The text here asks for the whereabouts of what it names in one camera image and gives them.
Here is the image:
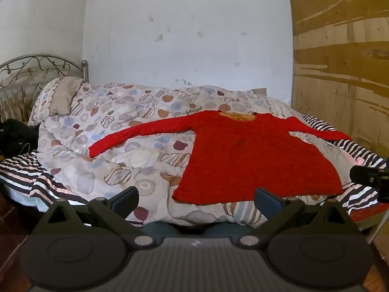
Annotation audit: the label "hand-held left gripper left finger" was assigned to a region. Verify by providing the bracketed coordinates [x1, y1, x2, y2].
[33, 186, 156, 250]

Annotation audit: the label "metal bed headboard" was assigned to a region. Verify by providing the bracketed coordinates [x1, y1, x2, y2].
[0, 53, 90, 122]

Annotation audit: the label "patterned white comforter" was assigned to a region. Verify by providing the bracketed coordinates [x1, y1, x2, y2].
[36, 82, 359, 228]

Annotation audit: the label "beige frilled pillow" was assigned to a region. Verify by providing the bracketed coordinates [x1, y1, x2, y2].
[29, 77, 84, 127]

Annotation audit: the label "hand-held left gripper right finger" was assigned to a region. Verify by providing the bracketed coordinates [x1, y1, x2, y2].
[236, 187, 359, 249]

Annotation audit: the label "red knit sweater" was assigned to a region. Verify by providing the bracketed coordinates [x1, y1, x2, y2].
[88, 110, 353, 205]

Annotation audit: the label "wooden board panel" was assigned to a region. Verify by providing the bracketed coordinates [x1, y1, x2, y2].
[287, 0, 389, 159]

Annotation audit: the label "striped bed sheet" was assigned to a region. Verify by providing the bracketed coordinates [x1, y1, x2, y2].
[0, 114, 389, 223]

